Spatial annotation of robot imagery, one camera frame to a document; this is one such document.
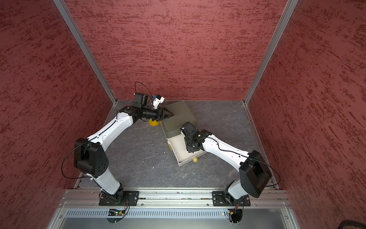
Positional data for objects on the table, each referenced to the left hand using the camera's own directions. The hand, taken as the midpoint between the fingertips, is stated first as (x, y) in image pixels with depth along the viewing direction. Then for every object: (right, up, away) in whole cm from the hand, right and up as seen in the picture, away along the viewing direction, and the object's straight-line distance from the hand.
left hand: (169, 118), depth 81 cm
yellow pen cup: (-14, -4, +23) cm, 27 cm away
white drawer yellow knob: (+5, -18, +5) cm, 20 cm away
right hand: (+8, -15, +3) cm, 18 cm away
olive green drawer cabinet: (+7, +3, +7) cm, 10 cm away
